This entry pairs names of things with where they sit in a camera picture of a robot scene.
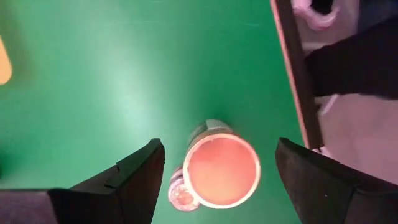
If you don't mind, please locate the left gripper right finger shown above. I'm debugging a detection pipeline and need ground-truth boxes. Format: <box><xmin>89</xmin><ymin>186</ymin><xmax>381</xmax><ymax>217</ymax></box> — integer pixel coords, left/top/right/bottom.
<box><xmin>275</xmin><ymin>137</ymin><xmax>398</xmax><ymax>224</ymax></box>

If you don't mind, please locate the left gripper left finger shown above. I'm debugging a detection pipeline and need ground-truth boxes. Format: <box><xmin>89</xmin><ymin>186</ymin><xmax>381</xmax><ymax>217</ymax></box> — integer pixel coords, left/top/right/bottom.
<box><xmin>47</xmin><ymin>138</ymin><xmax>165</xmax><ymax>224</ymax></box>

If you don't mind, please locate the small clear spice bottle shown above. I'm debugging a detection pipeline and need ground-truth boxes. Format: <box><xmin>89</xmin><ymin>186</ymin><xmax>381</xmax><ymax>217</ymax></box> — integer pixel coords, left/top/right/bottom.
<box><xmin>167</xmin><ymin>166</ymin><xmax>202</xmax><ymax>213</ymax></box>

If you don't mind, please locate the cream-lidded cylindrical spice jar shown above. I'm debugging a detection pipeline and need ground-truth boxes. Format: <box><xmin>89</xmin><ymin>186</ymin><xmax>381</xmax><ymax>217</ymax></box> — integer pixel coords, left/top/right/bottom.
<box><xmin>182</xmin><ymin>119</ymin><xmax>262</xmax><ymax>210</ymax></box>

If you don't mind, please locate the person's leg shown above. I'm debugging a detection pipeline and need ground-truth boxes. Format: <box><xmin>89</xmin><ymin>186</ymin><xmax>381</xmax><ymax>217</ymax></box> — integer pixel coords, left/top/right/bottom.
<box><xmin>304</xmin><ymin>14</ymin><xmax>398</xmax><ymax>101</ymax></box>

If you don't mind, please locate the yellow translucent plastic bin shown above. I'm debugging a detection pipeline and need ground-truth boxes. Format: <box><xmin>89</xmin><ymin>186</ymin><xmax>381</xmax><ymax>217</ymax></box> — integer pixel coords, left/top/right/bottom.
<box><xmin>0</xmin><ymin>34</ymin><xmax>13</xmax><ymax>86</ymax></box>

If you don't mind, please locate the bin with white liner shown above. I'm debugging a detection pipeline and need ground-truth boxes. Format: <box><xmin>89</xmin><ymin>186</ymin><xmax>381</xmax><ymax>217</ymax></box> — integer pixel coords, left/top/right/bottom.
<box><xmin>291</xmin><ymin>0</ymin><xmax>341</xmax><ymax>32</ymax></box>

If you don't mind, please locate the black table frame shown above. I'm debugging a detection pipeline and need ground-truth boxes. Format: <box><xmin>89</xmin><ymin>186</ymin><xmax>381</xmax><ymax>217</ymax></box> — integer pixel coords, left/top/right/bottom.
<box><xmin>269</xmin><ymin>0</ymin><xmax>325</xmax><ymax>150</ymax></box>

